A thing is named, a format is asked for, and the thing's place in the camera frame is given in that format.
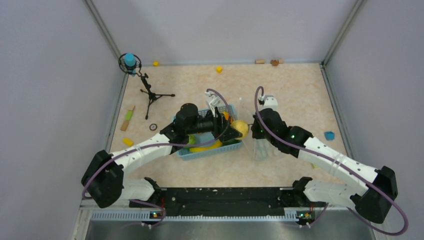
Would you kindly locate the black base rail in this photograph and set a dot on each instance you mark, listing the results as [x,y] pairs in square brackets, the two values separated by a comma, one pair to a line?
[229,201]

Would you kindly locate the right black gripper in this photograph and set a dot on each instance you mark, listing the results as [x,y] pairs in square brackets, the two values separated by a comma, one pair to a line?
[255,133]

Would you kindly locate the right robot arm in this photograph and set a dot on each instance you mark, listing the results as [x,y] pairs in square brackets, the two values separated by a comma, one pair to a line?
[366,189]

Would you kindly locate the light blue plastic basket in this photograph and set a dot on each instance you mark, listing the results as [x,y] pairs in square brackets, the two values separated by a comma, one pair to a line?
[202,138]

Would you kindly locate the orange yellow mango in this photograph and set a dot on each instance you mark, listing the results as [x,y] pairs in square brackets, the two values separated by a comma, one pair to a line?
[226,115]

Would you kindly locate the blue small block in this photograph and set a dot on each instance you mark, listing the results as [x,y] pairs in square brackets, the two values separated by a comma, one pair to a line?
[329,135]

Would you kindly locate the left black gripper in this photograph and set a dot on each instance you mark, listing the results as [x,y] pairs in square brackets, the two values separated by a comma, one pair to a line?
[219,123]

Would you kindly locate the green wooden stick toy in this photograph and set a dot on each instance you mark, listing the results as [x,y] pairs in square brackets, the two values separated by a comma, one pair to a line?
[127,118]

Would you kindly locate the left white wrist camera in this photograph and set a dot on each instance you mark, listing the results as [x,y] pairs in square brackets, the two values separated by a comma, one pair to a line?
[212,101]

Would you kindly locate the yellow banana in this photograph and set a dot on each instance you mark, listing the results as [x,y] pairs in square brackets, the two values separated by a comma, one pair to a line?
[216,145]

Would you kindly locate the brown nut at wall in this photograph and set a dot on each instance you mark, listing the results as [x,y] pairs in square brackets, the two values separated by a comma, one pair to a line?
[274,62]

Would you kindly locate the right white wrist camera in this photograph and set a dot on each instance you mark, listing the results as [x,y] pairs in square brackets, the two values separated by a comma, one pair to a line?
[268,101]

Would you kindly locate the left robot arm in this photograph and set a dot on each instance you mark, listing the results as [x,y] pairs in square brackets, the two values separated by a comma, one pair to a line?
[104,178]

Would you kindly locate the blue microphone on tripod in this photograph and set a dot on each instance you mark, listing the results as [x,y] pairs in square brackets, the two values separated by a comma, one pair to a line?
[131,64]

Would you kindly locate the yellow block at wall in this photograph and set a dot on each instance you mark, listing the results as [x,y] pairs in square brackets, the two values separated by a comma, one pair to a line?
[156,64]

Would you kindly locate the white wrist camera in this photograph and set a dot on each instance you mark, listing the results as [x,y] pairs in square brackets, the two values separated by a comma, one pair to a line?
[212,101]
[268,101]

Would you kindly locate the yellow block left side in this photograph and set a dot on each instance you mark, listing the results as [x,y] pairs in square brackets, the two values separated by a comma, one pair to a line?
[128,142]

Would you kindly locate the yellow cube on table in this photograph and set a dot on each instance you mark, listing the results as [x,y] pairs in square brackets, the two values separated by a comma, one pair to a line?
[219,69]

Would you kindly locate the clear zip top bag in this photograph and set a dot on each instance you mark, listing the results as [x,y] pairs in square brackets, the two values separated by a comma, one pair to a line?
[259,149]

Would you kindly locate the green lime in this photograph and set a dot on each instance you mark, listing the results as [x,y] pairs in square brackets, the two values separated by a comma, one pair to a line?
[230,142]

